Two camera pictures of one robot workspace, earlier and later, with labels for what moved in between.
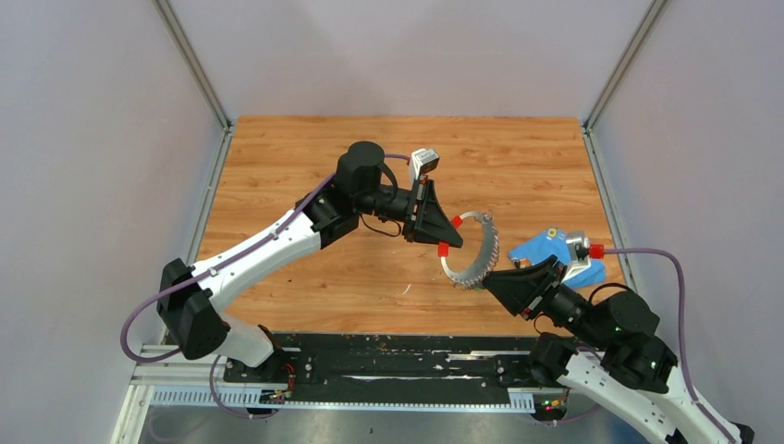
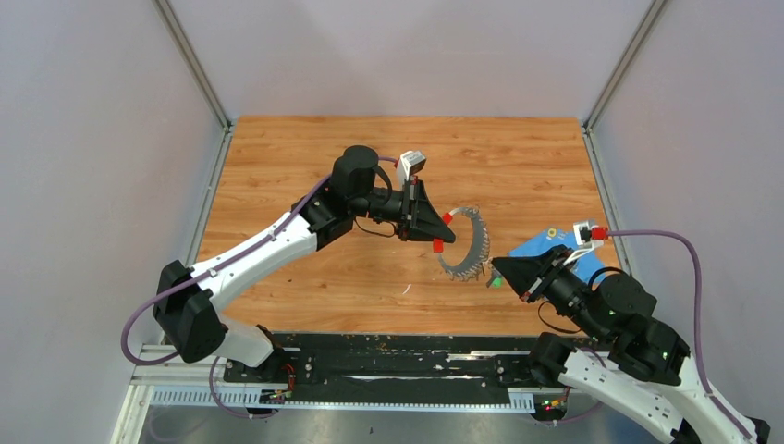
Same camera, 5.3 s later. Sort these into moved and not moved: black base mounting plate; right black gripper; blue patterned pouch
Moved: right black gripper
Not moved: black base mounting plate; blue patterned pouch
